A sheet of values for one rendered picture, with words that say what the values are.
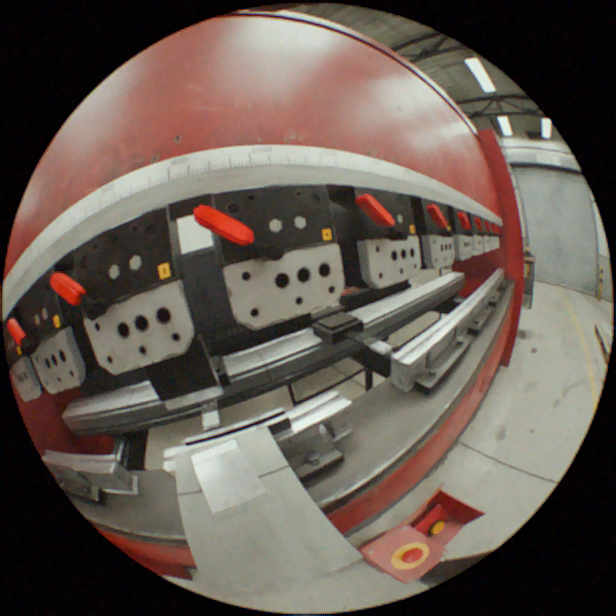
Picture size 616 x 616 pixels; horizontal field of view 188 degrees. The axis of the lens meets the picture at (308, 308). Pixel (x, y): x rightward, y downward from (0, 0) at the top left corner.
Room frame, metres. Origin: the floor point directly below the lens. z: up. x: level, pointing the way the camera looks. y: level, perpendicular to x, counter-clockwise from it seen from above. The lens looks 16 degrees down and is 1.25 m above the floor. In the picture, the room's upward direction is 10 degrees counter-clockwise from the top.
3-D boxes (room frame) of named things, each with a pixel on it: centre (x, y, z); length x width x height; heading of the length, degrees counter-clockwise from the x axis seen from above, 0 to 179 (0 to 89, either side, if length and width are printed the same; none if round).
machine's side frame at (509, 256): (1.33, -1.80, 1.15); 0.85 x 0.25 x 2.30; 25
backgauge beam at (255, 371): (0.64, -0.05, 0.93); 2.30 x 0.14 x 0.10; 115
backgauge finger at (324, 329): (0.52, -0.11, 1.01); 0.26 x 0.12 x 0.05; 25
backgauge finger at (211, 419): (0.34, 0.26, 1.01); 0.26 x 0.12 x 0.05; 25
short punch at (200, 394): (0.21, 0.19, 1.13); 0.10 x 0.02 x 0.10; 115
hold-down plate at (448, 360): (0.41, -0.38, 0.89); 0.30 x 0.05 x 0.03; 115
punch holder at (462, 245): (0.53, -0.51, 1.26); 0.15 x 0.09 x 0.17; 115
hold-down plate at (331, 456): (0.17, 0.13, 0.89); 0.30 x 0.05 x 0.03; 115
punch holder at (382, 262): (0.37, -0.15, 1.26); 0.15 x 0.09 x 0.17; 115
